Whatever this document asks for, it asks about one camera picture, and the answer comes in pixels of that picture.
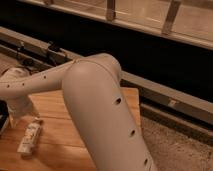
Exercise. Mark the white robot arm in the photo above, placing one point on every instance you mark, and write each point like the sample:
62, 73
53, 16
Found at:
93, 97

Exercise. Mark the black clamp on rail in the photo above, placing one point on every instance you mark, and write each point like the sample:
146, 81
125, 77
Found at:
52, 47

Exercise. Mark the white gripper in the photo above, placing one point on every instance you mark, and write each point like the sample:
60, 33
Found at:
19, 107

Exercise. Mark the black device at left edge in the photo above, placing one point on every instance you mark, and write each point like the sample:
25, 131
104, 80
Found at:
4, 116

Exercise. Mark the metal window rail frame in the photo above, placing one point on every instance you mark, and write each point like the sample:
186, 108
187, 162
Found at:
185, 113

